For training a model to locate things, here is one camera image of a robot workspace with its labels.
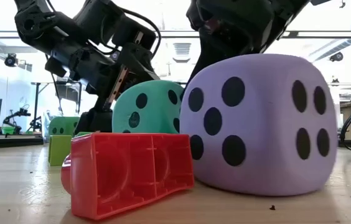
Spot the silver ceiling air duct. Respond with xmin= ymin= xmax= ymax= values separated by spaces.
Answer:
xmin=172 ymin=42 xmax=192 ymax=63

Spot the black metal background frame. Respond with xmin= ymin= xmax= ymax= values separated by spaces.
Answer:
xmin=30 ymin=81 xmax=83 ymax=122

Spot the black beam with light strips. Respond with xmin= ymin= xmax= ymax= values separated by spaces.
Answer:
xmin=0 ymin=30 xmax=351 ymax=39

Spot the large red stepped block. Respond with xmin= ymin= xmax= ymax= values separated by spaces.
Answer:
xmin=60 ymin=133 xmax=195 ymax=221

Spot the teal foam die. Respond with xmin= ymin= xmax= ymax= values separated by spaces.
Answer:
xmin=112 ymin=80 xmax=185 ymax=134

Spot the green foam die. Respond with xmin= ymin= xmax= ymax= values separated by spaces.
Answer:
xmin=48 ymin=116 xmax=80 ymax=137

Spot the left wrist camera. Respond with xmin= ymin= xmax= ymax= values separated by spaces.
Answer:
xmin=113 ymin=15 xmax=157 ymax=50

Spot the purple foam die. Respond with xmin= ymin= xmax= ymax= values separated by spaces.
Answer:
xmin=180 ymin=53 xmax=339 ymax=197

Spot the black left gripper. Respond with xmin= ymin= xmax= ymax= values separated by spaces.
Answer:
xmin=74 ymin=42 xmax=161 ymax=134

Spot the dark background table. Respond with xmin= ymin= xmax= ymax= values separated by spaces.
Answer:
xmin=0 ymin=133 xmax=44 ymax=150

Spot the lime green small block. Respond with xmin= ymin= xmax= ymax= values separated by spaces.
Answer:
xmin=48 ymin=134 xmax=73 ymax=167

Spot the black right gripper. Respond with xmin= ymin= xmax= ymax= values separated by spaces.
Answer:
xmin=183 ymin=0 xmax=288 ymax=93

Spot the black ceiling spotlight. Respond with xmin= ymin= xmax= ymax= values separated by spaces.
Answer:
xmin=4 ymin=53 xmax=18 ymax=68
xmin=329 ymin=51 xmax=344 ymax=63

